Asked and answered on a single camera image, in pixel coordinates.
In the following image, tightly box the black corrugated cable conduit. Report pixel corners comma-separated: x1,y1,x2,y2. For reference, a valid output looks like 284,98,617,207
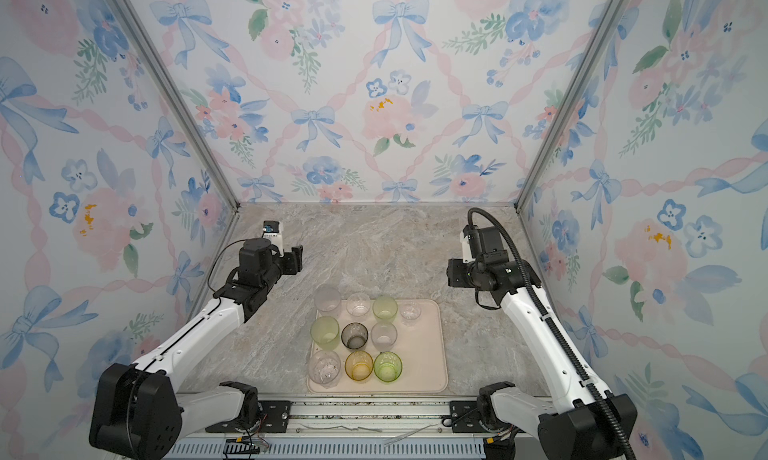
467,207,638,460

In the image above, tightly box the aluminium corner post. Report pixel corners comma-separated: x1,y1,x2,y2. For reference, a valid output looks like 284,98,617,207
514,0,637,212
95,0,241,209

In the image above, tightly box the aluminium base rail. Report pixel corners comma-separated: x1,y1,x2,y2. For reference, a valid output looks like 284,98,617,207
110,393,631,460

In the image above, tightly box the light green plastic cup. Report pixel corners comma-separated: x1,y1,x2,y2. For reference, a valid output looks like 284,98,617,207
310,316,341,351
372,295,398,323

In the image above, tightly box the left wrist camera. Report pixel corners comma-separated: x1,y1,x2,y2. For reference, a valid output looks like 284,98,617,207
262,220,284,256

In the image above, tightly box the beige plastic tray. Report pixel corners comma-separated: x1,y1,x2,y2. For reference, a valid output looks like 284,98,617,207
307,300,448,396

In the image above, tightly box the aluminium corner post left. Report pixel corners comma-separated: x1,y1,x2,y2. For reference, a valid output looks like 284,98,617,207
95,0,241,209

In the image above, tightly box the grey smoked plastic cup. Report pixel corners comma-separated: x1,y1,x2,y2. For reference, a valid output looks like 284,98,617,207
341,322,369,351

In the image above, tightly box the clear plastic cup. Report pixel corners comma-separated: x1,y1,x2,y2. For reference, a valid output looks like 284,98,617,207
308,350,342,388
399,302,422,326
346,292,372,318
370,322,398,352
313,284,342,318

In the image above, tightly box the aluminium corner post right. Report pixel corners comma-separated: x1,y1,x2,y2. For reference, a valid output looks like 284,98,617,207
514,0,637,212

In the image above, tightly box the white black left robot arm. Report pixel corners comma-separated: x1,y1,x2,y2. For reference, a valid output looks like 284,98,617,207
89,233,303,459

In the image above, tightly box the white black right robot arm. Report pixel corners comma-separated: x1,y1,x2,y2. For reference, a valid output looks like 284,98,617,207
447,225,637,459

